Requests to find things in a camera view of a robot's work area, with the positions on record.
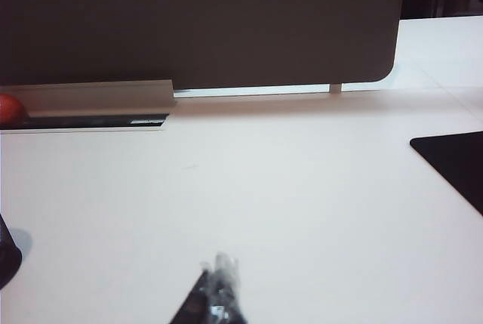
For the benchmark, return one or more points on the orange tangerine fruit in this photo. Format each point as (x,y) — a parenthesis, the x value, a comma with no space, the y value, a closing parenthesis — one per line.
(11,108)

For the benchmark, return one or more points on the black desk mat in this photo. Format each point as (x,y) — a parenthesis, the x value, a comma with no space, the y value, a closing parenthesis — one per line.
(453,165)

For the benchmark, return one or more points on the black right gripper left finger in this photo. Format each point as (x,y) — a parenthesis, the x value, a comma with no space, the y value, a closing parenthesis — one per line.
(192,301)

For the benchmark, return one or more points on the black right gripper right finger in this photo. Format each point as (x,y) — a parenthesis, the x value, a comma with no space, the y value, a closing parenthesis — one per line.
(224,294)

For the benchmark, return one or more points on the brown fabric desk partition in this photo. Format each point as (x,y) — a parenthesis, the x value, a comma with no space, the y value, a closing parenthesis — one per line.
(207,22)

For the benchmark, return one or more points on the grey partition support leg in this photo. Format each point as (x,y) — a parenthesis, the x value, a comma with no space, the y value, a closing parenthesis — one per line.
(336,88)

